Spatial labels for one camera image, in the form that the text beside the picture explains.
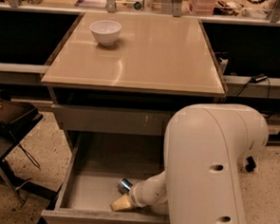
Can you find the pink stacked containers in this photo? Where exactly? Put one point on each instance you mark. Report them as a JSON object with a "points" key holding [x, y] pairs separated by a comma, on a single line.
{"points": [[202, 6]]}

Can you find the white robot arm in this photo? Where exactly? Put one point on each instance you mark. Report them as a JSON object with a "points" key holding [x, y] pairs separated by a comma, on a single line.
{"points": [[202, 145]]}

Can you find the white ceramic bowl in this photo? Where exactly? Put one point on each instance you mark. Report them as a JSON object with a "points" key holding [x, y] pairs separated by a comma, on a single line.
{"points": [[105, 32]]}

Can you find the grey closed upper drawer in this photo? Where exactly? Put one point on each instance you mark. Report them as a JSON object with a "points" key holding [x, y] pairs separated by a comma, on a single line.
{"points": [[111, 119]]}

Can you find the grey open middle drawer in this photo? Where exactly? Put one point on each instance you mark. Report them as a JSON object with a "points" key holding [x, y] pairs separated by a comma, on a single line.
{"points": [[99, 161]]}

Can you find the silver blue redbull can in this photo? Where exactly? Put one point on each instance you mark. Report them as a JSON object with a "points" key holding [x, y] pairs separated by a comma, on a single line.
{"points": [[124, 186]]}

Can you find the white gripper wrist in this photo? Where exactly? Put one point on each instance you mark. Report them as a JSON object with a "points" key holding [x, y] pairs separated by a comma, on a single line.
{"points": [[139, 193]]}

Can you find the black tray side table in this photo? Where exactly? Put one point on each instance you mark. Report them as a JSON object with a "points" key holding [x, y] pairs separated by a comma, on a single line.
{"points": [[17, 119]]}

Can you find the black power adapter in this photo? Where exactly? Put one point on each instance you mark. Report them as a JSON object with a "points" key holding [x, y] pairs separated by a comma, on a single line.
{"points": [[255, 79]]}

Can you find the beige counter cabinet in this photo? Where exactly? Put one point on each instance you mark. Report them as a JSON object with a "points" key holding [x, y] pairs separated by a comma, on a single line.
{"points": [[155, 54]]}

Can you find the black stand leg with wheel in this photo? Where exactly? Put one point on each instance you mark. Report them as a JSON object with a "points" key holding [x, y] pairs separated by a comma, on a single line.
{"points": [[251, 165]]}

